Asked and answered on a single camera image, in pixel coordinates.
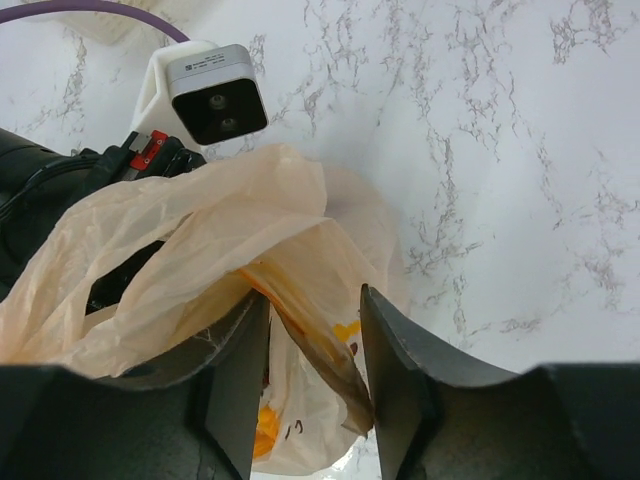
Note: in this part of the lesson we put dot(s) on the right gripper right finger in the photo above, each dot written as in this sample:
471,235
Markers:
441,413

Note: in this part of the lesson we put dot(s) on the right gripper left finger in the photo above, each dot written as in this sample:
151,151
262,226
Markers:
190,413

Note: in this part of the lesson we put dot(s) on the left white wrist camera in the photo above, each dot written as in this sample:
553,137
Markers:
200,93

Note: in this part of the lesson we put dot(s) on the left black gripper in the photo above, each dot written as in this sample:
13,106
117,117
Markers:
154,155

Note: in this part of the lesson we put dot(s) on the peach banana-print plastic bag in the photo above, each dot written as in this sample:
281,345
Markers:
305,235

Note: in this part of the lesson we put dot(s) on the white plastic fruit basket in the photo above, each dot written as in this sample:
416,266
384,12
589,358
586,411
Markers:
104,28

